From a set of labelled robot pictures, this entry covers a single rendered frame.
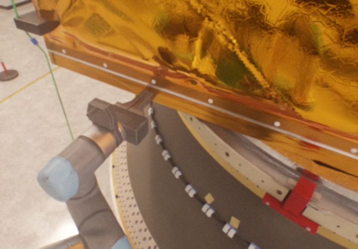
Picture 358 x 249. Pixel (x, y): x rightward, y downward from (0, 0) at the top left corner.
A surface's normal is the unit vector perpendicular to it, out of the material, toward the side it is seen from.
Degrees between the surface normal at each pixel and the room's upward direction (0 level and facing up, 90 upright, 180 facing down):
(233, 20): 89
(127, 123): 0
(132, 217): 43
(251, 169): 90
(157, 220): 62
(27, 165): 0
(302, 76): 89
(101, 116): 90
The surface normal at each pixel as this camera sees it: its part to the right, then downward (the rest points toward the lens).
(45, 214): 0.05, -0.75
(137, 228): -0.55, -0.35
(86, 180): 0.86, 0.39
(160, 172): -0.77, -0.13
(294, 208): -0.62, 0.49
